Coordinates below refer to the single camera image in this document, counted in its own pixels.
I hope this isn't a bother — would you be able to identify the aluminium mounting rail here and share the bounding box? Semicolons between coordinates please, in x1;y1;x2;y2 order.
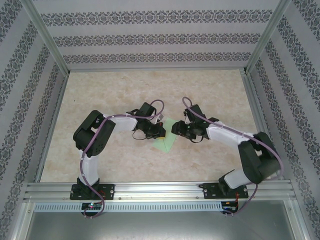
23;181;297;202

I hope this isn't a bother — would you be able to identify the slotted grey cable duct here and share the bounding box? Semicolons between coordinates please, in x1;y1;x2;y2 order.
33;201;225;213

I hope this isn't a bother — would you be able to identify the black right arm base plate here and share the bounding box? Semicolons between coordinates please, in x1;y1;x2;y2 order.
202;182;249;200

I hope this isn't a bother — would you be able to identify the light green paper sheet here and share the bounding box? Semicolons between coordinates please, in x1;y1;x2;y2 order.
152;117;177;154

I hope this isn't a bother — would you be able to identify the aluminium side floor rail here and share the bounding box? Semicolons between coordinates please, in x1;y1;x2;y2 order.
241;71;285;181
34;73;70;183

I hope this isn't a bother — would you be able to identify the aluminium frame post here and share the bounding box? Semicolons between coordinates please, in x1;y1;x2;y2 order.
244;0;294;75
21;0;70;75

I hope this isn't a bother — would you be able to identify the thin black left gripper cable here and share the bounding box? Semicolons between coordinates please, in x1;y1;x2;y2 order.
131;129;149;141

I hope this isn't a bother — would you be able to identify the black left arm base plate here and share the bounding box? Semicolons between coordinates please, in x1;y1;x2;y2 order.
69;183;116;201

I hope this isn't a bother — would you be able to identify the grey metal shelf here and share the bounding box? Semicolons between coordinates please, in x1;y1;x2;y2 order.
14;199;308;240

